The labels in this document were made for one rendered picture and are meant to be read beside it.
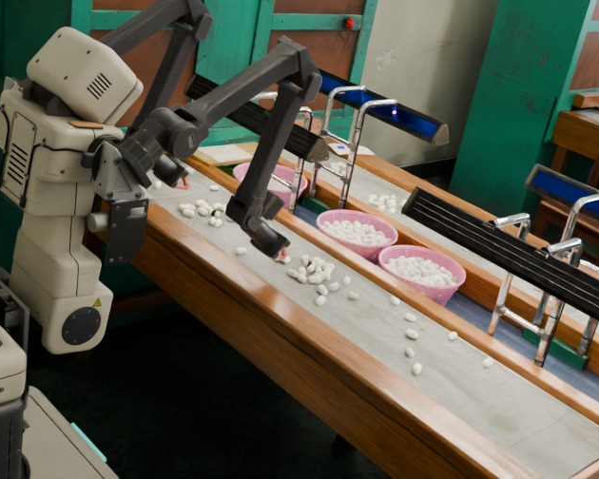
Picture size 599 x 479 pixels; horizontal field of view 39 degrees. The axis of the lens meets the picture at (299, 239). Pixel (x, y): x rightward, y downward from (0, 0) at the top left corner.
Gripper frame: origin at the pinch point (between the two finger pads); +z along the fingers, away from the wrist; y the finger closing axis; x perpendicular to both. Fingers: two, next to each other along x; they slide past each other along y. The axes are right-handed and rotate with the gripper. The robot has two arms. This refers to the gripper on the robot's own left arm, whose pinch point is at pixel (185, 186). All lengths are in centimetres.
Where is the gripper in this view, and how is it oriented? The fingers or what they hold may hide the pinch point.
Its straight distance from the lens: 258.7
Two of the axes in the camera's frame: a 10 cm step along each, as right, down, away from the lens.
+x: -6.0, 7.9, -1.0
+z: 4.5, 4.5, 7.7
